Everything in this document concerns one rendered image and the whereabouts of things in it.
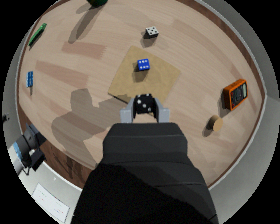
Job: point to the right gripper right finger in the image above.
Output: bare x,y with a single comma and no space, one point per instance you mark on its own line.
162,112

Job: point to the tan mat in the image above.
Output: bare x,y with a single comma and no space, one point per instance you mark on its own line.
160,78

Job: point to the green block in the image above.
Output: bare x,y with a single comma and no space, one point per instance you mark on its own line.
37,34

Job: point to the whiteboard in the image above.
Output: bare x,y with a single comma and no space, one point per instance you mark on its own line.
50,201

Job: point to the green can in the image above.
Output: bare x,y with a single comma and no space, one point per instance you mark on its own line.
97,2

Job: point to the blue box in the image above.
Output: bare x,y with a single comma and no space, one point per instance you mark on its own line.
30,79

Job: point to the tan cork cylinder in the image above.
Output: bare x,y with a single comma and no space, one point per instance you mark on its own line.
215,124

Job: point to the white die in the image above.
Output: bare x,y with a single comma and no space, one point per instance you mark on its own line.
152,32

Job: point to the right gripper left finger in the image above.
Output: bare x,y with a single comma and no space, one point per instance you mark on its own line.
126,113

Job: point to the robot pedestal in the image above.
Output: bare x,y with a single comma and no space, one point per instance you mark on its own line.
33,135

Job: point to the orange multimeter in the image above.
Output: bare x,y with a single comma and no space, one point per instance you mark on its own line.
236,94

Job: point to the wooden table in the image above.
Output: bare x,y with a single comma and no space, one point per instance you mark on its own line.
200,50

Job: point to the blue die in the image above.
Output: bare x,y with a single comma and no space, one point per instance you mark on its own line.
143,64

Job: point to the black die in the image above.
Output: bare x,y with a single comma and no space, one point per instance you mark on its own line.
144,104

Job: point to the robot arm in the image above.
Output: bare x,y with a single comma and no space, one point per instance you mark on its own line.
23,156

